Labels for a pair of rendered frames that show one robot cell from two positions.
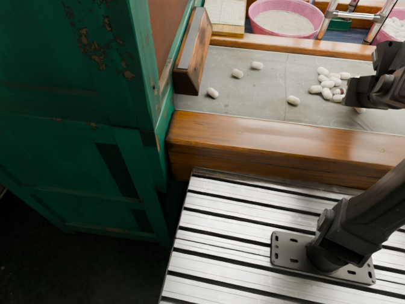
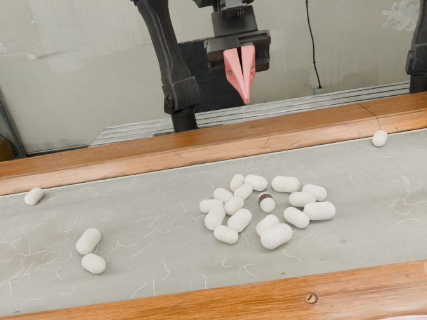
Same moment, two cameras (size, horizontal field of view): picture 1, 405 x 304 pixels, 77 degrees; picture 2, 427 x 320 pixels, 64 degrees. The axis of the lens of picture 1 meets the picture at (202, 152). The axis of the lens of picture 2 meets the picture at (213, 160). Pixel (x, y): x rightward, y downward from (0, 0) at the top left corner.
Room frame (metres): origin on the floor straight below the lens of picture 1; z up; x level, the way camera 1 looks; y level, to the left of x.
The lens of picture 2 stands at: (0.90, -0.81, 1.00)
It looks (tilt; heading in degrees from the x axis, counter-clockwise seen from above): 25 degrees down; 178
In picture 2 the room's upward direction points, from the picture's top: 11 degrees counter-clockwise
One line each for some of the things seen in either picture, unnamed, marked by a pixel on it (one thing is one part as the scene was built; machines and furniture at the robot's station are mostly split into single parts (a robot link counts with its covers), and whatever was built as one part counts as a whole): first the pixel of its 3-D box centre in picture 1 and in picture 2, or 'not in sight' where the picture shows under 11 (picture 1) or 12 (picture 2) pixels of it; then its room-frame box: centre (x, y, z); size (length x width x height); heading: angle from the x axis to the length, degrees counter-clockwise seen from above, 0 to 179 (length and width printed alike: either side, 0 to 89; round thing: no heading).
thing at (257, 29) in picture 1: (282, 27); not in sight; (0.92, -0.27, 0.72); 0.27 x 0.27 x 0.10
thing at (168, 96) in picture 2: not in sight; (182, 99); (0.05, -0.83, 0.77); 0.09 x 0.06 x 0.06; 118
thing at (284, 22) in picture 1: (281, 30); not in sight; (0.92, -0.27, 0.71); 0.22 x 0.22 x 0.06
